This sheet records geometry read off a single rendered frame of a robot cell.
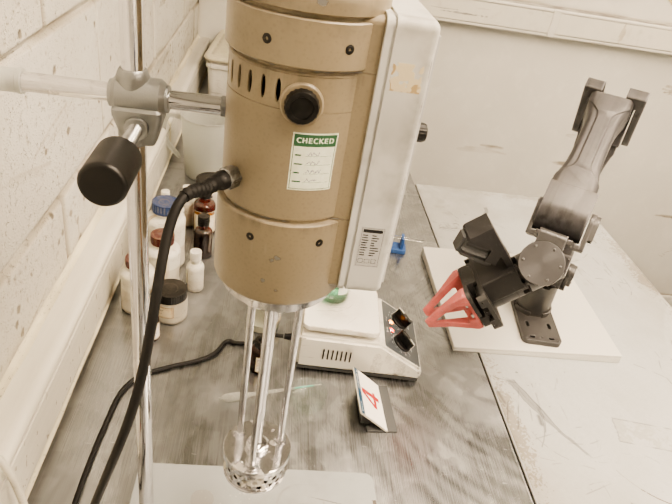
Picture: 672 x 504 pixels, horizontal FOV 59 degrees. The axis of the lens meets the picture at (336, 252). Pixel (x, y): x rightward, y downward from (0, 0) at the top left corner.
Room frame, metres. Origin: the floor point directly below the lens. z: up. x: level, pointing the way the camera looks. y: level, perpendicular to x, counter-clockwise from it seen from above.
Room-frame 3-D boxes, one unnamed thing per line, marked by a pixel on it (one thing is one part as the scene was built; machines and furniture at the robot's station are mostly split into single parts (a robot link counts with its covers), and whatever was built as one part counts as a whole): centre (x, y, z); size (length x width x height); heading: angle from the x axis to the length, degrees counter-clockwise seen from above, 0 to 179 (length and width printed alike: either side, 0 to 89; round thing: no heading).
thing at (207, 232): (0.97, 0.26, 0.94); 0.04 x 0.04 x 0.09
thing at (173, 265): (0.85, 0.30, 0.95); 0.06 x 0.06 x 0.11
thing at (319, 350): (0.77, -0.05, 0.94); 0.22 x 0.13 x 0.08; 95
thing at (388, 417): (0.64, -0.09, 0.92); 0.09 x 0.06 x 0.04; 11
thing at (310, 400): (0.64, 0.00, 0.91); 0.06 x 0.06 x 0.02
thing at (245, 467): (0.40, 0.04, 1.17); 0.07 x 0.07 x 0.25
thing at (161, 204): (0.93, 0.32, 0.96); 0.07 x 0.07 x 0.13
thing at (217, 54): (2.00, 0.36, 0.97); 0.37 x 0.31 x 0.14; 6
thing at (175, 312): (0.77, 0.26, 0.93); 0.05 x 0.05 x 0.06
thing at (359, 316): (0.77, -0.02, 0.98); 0.12 x 0.12 x 0.01; 5
